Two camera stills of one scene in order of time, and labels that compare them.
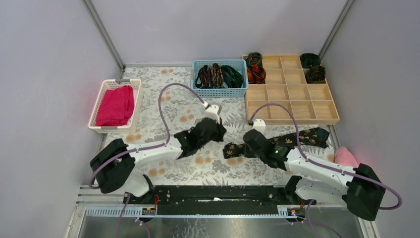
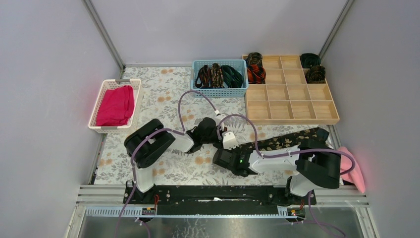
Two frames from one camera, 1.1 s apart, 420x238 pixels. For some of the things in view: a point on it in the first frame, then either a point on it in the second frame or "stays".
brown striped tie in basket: x=204 y=78 stays
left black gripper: x=212 y=128 stays
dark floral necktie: x=316 y=137 stays
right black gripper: x=248 y=154 -> x=236 y=149
